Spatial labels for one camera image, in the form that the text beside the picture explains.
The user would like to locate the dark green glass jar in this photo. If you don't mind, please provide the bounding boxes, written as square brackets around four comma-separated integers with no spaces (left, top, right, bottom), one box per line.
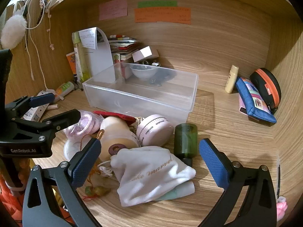
[174,123,198,167]

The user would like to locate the white bowl of trinkets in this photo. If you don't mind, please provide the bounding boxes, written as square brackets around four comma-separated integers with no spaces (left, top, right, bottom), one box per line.
[130,60,161,80]

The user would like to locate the cream lotion tube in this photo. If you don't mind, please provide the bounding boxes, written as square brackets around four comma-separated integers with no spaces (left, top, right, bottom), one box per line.
[225,65,239,94]

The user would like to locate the pink round timer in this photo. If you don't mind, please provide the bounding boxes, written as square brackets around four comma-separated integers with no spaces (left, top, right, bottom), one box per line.
[136,114,174,147]

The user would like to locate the blue fabric pencil pouch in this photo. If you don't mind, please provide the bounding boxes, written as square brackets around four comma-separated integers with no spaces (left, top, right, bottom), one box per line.
[235,77,277,124]

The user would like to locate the stack of books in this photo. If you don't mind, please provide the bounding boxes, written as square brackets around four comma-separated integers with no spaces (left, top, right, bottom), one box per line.
[107,34,143,65]

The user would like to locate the yellow green spray bottle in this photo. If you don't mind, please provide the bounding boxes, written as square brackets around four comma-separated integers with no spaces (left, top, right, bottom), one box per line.
[72,31,90,82]

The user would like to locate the clear plastic storage bin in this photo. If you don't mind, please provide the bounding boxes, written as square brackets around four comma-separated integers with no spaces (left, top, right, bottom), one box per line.
[83,63,199,126]

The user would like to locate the pink coil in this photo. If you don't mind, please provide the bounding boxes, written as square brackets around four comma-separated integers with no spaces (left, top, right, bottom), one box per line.
[63,110,104,139]

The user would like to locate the white drawstring pouch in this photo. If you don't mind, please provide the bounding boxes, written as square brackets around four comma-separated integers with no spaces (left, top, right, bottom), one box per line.
[97,146,196,207]

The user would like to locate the white printed label tag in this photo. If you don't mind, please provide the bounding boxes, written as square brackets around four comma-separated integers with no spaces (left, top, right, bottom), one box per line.
[22,91,55,122]

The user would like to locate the black orange zip case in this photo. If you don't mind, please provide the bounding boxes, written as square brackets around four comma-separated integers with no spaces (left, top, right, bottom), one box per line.
[250,68,281,114]

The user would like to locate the white fluffy pompom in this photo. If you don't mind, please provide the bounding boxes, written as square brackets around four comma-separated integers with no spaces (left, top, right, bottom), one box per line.
[1,14,27,50]

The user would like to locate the small pink white box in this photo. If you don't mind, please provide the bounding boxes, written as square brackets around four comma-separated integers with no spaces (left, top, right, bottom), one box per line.
[132,46,159,62]

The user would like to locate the orange book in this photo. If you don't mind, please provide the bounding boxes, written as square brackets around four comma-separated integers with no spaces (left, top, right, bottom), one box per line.
[66,52,77,76]

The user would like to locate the white round container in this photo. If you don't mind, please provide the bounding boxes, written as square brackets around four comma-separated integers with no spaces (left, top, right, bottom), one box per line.
[63,135,91,161]

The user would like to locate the green sticky note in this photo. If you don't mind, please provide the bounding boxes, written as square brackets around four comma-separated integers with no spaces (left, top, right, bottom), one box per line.
[138,0,178,8]

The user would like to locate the pink sticky note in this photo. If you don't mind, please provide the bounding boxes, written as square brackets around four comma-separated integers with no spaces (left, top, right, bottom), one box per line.
[99,0,128,21]

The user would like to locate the green orange tube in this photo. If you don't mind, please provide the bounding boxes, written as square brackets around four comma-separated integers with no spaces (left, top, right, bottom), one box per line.
[53,82,74,103]

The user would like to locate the black binder clips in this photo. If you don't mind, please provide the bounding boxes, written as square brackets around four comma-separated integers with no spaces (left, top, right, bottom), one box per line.
[149,69,176,87]

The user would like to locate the orange sticky note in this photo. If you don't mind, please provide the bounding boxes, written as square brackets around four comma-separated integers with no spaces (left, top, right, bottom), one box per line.
[134,7,191,25]

